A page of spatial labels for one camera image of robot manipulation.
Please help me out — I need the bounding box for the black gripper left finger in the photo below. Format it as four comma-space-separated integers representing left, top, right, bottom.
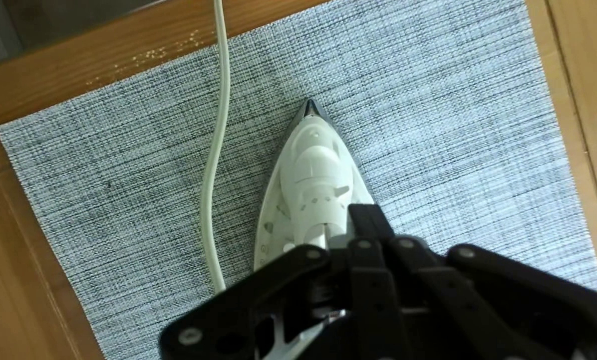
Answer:
158, 205, 405, 360

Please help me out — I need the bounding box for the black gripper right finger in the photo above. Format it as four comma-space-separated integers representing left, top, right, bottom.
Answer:
365, 205, 597, 360

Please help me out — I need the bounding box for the white clothes iron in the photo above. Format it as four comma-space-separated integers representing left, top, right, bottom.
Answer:
252, 99, 379, 360

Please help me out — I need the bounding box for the grey woven placemat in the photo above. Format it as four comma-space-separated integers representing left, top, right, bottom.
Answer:
0, 0, 597, 360

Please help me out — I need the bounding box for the wooden side table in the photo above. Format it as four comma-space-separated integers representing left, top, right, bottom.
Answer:
0, 0, 597, 360

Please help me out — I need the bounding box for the white iron power cord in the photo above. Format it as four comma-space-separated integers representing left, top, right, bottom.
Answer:
200, 0, 234, 297

